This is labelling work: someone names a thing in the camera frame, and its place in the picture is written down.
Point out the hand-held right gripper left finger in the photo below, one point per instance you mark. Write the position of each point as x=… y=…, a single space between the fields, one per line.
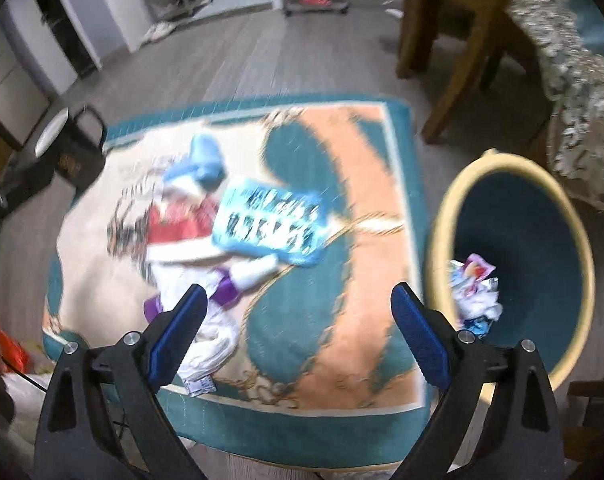
x=174 y=340

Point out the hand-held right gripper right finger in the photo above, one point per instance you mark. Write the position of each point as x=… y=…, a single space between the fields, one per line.
x=422 y=335

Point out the small silver wrapper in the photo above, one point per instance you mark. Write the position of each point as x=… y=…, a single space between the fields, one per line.
x=199 y=387

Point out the white plastic bag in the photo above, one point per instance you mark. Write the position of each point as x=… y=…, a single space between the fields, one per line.
x=192 y=280

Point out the white tissue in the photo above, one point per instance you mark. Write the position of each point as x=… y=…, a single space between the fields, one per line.
x=479 y=305

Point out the dark purple wrapper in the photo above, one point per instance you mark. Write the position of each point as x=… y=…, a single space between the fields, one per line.
x=224 y=288

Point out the lilac foil wrapper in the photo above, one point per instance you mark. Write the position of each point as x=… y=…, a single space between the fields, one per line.
x=474 y=267

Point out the blue blister pack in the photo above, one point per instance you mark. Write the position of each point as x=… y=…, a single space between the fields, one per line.
x=267 y=225

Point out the yellow-rimmed blue bin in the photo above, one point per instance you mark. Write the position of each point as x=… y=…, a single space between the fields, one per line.
x=522 y=220

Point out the light blue plastic piece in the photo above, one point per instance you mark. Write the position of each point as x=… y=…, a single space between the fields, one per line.
x=202 y=160

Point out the black mug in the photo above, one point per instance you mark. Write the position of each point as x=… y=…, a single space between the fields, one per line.
x=77 y=160

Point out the beige refrigerator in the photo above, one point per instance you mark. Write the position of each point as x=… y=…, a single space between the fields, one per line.
x=7 y=80

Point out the orange packet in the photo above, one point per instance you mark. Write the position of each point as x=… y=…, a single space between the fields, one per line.
x=7 y=350

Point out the white bag on floor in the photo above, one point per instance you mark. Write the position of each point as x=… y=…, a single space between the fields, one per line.
x=24 y=390

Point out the teal orange patterned cushion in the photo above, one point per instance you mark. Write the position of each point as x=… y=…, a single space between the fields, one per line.
x=372 y=160

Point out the wooden chair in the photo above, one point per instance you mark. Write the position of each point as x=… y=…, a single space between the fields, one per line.
x=457 y=85
x=597 y=420

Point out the white slipper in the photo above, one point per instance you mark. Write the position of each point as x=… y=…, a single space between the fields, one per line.
x=152 y=35
x=166 y=27

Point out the teal lace tablecloth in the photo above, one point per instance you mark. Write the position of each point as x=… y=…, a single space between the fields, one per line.
x=582 y=135

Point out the white power strip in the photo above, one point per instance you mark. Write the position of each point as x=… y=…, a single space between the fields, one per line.
x=394 y=12

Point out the red flat packet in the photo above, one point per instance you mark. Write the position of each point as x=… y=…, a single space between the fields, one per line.
x=316 y=1

